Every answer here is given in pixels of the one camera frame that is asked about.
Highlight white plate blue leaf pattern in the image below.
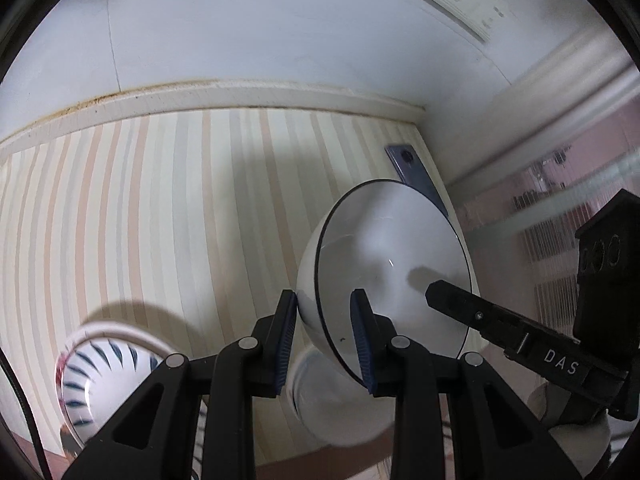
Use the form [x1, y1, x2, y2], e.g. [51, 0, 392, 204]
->
[60, 321, 177, 460]

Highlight white bowl blue dots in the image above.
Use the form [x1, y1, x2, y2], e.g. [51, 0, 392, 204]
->
[286, 347, 395, 448]

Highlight white plate pink flower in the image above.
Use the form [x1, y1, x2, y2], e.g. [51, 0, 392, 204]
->
[54, 349, 68, 408]

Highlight right white gloved hand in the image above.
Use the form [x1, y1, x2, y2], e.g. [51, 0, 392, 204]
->
[526, 382, 611, 479]

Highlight blue smartphone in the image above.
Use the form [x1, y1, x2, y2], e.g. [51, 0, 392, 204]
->
[385, 144, 448, 217]

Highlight striped tablecloth with cat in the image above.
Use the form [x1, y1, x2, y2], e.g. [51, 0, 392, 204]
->
[0, 106, 482, 480]

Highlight black cable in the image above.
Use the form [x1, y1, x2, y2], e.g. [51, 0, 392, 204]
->
[0, 346, 54, 480]

